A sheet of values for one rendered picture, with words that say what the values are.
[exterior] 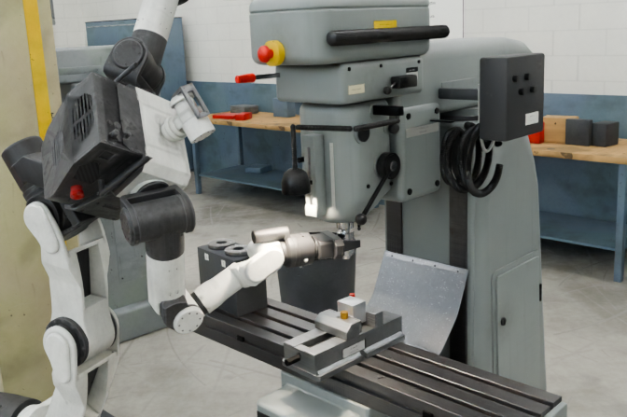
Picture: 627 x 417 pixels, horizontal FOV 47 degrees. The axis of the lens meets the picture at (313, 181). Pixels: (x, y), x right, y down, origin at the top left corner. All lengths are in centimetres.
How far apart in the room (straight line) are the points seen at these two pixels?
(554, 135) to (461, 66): 362
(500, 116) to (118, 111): 92
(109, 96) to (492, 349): 137
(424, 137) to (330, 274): 199
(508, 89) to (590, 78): 428
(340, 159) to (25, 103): 179
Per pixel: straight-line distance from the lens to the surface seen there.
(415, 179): 198
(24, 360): 349
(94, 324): 207
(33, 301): 343
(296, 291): 394
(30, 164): 199
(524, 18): 635
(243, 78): 178
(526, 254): 244
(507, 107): 185
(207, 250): 239
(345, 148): 181
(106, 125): 166
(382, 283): 237
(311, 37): 167
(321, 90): 177
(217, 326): 233
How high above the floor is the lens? 182
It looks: 12 degrees down
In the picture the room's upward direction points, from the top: 3 degrees counter-clockwise
